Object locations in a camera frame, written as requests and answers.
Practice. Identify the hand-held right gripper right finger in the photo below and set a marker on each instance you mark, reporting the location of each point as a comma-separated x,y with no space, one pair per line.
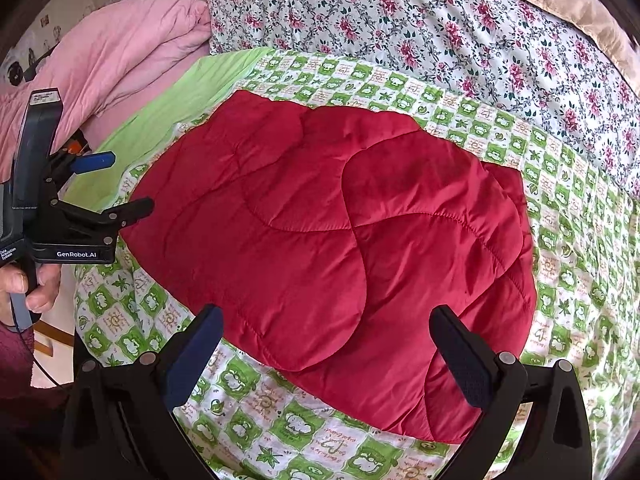
467,365

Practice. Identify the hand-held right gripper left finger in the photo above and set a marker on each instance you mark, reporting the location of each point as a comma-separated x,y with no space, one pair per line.
195,355

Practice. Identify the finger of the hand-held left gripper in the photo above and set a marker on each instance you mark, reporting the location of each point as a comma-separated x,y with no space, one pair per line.
95,161
132,209

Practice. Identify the red quilted blanket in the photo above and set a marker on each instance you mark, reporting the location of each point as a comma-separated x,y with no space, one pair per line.
325,235

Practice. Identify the person's left forearm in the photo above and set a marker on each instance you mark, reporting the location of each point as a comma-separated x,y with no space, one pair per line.
15,355

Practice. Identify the person's left hand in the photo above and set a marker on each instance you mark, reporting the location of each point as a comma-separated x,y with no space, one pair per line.
44,290

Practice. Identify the plain light green cloth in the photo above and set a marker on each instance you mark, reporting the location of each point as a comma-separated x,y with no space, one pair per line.
150,115

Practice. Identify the green patterned bed sheet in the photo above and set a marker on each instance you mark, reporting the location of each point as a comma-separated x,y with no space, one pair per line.
280,425

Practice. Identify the pink quilt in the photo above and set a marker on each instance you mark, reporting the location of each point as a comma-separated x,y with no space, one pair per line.
125,45

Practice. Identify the wooden furniture piece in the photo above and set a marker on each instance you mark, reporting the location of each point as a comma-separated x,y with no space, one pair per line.
50,342

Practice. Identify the floral print quilt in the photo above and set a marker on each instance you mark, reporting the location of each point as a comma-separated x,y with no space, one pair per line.
400,25

